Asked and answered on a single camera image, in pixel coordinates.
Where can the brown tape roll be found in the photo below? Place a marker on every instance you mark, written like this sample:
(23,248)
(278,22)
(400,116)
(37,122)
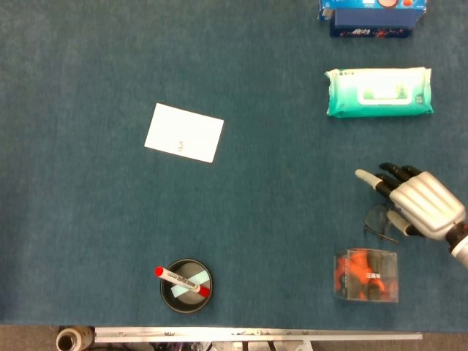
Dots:
(86,338)

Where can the black round pen holder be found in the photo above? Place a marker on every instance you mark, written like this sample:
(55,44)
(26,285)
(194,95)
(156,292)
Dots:
(168,300)

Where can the light blue paper strip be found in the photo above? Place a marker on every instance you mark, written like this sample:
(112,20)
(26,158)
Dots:
(177,291)

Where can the dark blue printed box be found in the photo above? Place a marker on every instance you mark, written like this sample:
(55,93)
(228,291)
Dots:
(373,22)

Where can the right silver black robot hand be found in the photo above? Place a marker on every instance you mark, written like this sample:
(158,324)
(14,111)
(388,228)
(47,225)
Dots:
(424,204)

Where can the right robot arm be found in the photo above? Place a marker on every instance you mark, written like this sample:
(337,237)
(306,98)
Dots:
(460,241)

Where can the green white wet wipes pack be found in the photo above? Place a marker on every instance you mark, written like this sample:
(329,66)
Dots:
(380,91)

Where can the aluminium rail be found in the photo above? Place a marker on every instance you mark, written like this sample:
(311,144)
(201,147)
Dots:
(256,334)

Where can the red white whiteboard marker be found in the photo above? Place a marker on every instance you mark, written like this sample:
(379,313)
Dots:
(179,279)

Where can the clear box with orange contents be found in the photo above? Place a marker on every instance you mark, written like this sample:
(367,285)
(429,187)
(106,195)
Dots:
(365,276)

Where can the blue Oreo cookie box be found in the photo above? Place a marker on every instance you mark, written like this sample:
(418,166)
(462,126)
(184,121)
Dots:
(351,3)

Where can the white paper card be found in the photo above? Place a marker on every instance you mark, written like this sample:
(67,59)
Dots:
(183,128)

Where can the thin-framed eyeglasses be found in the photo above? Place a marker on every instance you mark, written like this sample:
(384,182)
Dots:
(376,219)

